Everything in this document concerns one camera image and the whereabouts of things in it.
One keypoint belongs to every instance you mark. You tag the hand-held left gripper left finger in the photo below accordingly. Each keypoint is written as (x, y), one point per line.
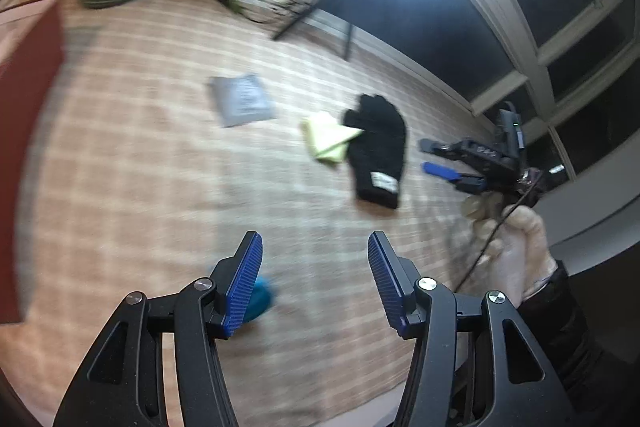
(242, 277)

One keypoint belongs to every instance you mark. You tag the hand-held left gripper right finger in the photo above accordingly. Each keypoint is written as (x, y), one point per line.
(387, 282)

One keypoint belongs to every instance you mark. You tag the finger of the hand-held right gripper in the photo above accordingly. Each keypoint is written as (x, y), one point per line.
(460, 148)
(440, 169)

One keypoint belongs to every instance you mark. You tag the teal collapsible funnel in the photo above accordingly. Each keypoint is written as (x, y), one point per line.
(262, 299)

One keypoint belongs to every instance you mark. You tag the black knit gloves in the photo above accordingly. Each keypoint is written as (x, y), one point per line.
(377, 147)

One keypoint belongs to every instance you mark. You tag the red cardboard box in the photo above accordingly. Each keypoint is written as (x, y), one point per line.
(25, 132)

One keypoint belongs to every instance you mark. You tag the person's right forearm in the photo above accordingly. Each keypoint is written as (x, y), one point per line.
(575, 347)

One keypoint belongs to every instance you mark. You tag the person's right hand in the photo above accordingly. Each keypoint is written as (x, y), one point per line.
(520, 252)

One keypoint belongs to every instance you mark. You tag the yellow cloth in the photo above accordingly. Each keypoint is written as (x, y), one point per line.
(325, 137)

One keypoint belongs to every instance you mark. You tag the beige plaid blanket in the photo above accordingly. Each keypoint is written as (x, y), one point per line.
(150, 182)

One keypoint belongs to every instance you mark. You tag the grey foil packet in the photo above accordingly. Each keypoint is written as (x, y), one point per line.
(242, 99)

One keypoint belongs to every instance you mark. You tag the black tripod stand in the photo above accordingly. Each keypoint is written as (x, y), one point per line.
(295, 24)

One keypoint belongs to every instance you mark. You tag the white window frame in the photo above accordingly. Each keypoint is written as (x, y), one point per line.
(500, 7)

